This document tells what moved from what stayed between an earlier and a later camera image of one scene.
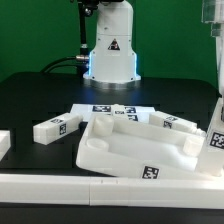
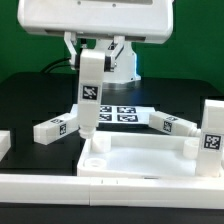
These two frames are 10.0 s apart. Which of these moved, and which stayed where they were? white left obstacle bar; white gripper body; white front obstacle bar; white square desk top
Moved: white gripper body; white square desk top
Stayed: white front obstacle bar; white left obstacle bar
